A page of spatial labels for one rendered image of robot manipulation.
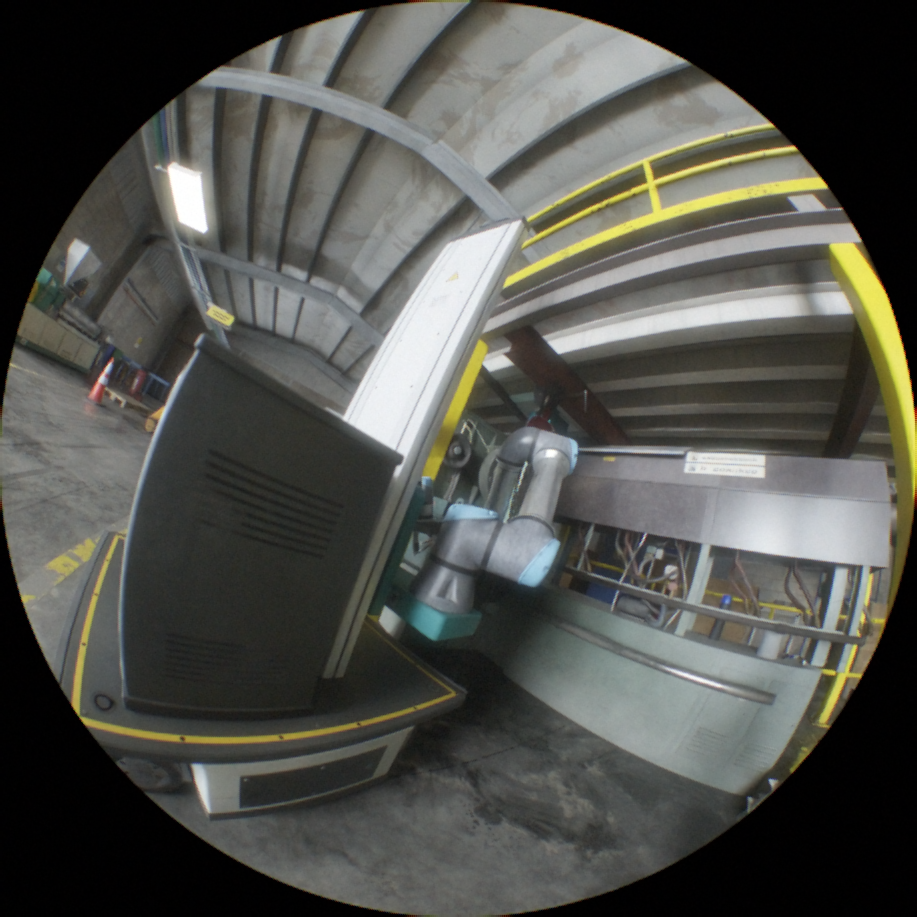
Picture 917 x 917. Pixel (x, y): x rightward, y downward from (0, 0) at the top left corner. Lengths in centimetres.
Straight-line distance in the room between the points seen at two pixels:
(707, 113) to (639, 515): 457
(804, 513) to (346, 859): 186
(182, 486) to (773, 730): 181
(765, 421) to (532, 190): 433
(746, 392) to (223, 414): 214
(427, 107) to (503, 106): 111
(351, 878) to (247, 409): 87
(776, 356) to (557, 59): 421
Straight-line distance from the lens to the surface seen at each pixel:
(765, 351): 183
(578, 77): 485
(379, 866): 86
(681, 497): 166
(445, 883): 88
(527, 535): 65
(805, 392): 208
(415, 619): 66
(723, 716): 157
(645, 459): 183
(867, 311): 96
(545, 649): 178
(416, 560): 179
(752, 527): 159
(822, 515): 166
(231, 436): 37
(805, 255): 115
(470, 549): 64
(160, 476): 37
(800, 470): 173
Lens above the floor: 77
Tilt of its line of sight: 12 degrees up
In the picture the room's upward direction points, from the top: 22 degrees clockwise
